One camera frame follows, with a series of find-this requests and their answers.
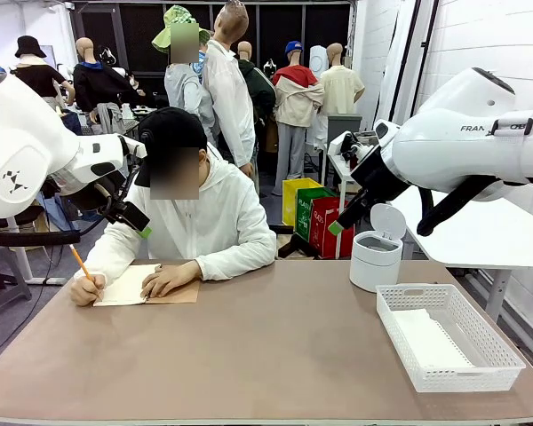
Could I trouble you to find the yellow recycling bin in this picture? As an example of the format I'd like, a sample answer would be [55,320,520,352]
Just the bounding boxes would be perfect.
[282,177,323,228]

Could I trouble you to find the tall mannequin white shirt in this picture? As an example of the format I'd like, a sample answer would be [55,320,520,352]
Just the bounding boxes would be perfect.
[201,0,258,178]

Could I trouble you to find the green recycling bin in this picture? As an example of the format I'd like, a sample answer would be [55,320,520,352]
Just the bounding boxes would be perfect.
[295,187,339,243]

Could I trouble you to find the mannequin blue cap red jacket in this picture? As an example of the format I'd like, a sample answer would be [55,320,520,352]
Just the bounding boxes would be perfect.
[272,41,326,197]

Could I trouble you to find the small white narrow table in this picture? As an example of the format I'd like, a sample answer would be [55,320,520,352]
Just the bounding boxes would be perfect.
[324,153,361,261]

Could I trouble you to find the person's right hand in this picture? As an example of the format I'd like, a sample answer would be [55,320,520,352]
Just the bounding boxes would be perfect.
[69,273,108,308]

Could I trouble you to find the mannequin torso blue jeans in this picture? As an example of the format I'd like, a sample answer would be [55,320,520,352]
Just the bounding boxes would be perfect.
[58,109,84,137]

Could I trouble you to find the yellow pencil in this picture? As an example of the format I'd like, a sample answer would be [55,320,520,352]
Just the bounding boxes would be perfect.
[68,243,104,299]

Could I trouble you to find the white desk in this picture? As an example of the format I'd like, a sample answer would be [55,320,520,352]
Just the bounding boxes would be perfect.
[4,216,68,287]

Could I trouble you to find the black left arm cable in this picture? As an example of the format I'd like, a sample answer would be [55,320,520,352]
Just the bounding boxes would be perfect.
[0,163,144,249]

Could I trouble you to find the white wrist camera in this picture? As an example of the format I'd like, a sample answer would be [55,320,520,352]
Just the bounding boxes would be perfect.
[327,130,379,164]
[116,134,148,162]

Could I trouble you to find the person's right forearm white sleeve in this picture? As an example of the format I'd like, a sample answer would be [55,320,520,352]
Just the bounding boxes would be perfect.
[74,220,135,286]

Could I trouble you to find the large white side table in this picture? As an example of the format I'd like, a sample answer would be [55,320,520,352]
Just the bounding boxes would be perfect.
[390,184,533,324]

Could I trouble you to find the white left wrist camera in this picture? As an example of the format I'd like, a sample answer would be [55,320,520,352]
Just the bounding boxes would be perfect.
[116,134,148,162]

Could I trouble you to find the mannequin dark green jacket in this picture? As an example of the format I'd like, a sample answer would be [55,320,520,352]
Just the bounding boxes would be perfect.
[236,41,277,154]

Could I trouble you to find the black chair base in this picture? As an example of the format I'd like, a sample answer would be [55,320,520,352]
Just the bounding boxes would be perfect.
[268,225,322,261]

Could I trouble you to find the mannequin black bucket hat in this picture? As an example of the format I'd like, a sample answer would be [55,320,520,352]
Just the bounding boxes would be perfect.
[9,35,77,114]

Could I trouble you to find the person's left forearm white sleeve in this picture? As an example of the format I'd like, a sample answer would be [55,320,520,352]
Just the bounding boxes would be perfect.
[194,233,278,282]

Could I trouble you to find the grey box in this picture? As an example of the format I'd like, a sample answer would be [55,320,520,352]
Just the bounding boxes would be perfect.
[326,114,363,146]

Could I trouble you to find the white round trash bin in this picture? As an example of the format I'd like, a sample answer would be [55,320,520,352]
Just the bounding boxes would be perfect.
[348,202,408,295]

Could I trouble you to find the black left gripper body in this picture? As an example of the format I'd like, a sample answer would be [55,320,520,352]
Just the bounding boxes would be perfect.
[69,170,129,214]

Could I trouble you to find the spiral notebook brown cover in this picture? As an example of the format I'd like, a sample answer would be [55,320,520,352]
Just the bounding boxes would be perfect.
[92,263,202,308]

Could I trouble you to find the mannequin green checked hat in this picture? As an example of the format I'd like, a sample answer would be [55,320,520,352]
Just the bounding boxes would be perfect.
[151,5,215,130]

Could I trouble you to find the mannequin black hoodie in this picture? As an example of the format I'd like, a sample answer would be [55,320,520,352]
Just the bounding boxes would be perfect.
[72,37,139,137]

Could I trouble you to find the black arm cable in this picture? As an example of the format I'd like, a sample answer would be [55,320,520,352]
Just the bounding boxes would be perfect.
[0,163,144,249]
[416,174,499,238]

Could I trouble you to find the person's left hand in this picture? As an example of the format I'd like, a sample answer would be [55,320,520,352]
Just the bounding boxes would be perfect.
[139,259,203,300]

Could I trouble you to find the grey stool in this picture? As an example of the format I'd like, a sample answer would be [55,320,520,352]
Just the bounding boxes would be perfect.
[0,245,33,326]

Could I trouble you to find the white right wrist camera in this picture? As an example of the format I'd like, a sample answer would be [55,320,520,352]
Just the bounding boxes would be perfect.
[327,130,379,164]

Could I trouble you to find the mannequin cream shirt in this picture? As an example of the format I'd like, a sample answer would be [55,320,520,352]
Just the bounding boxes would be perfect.
[318,43,366,118]

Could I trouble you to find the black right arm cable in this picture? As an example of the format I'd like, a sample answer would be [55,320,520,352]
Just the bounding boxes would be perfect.
[416,174,499,238]

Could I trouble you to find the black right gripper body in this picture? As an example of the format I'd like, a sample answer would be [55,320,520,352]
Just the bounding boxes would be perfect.
[349,145,410,201]

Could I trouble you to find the white oval fan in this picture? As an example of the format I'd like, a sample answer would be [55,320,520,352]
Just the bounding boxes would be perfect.
[308,45,330,77]

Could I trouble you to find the white perforated plastic basket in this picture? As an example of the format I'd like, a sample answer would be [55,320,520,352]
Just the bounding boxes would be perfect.
[375,283,527,394]

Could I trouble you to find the black baseball cap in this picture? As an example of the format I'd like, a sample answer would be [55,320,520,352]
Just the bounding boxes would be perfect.
[134,106,209,188]

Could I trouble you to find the seated person white hooded jacket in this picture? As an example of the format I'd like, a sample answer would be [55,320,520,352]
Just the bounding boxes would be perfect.
[74,146,278,286]

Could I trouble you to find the red recycling bin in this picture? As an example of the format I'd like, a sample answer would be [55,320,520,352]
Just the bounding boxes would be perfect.
[308,197,356,260]

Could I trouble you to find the white paper sheet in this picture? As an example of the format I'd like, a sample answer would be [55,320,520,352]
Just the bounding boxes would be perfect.
[389,308,476,370]

